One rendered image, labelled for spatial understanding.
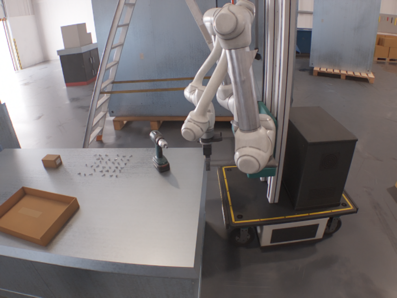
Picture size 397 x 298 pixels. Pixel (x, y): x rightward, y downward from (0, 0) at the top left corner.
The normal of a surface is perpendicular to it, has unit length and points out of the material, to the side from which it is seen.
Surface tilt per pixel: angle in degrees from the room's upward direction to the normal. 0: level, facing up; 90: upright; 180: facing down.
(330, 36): 90
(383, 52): 90
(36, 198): 0
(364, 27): 90
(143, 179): 0
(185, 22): 90
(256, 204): 0
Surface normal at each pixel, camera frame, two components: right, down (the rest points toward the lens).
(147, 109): -0.12, 0.47
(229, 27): -0.44, 0.29
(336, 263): -0.04, -0.88
